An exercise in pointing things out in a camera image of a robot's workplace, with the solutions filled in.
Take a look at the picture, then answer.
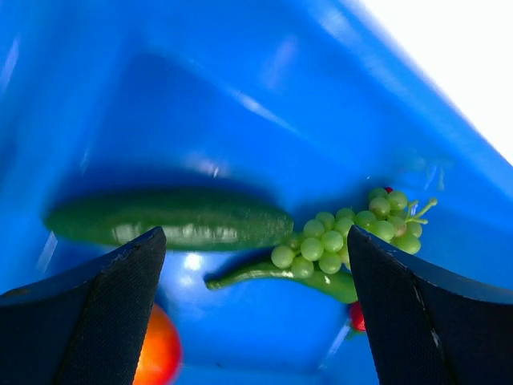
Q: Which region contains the dark green cucumber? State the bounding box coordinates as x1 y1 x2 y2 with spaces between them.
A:
43 187 294 251

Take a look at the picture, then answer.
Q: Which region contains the green grape bunch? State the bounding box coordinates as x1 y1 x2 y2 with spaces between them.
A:
271 187 438 279

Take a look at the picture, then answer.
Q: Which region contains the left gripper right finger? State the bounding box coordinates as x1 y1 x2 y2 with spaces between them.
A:
348 225 512 384

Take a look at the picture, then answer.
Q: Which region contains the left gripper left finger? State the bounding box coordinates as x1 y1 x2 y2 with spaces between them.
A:
1 227 166 384

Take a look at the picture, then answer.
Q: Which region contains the green chili pepper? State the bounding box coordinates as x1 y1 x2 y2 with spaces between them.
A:
204 260 358 304

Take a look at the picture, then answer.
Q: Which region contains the orange red mango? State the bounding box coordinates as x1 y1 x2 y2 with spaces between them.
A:
132 303 182 385

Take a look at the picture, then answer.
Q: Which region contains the red chili pepper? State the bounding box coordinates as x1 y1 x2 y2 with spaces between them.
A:
347 186 396 333

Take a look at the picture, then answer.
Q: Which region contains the blue plastic bin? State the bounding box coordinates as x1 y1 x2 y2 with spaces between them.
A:
1 1 512 384

